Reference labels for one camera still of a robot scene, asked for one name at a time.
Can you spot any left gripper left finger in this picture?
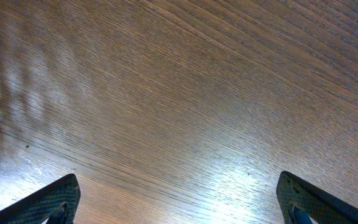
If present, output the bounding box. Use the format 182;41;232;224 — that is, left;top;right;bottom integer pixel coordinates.
0;174;81;224

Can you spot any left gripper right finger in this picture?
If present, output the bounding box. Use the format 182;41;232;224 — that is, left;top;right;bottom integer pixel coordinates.
276;171;358;224

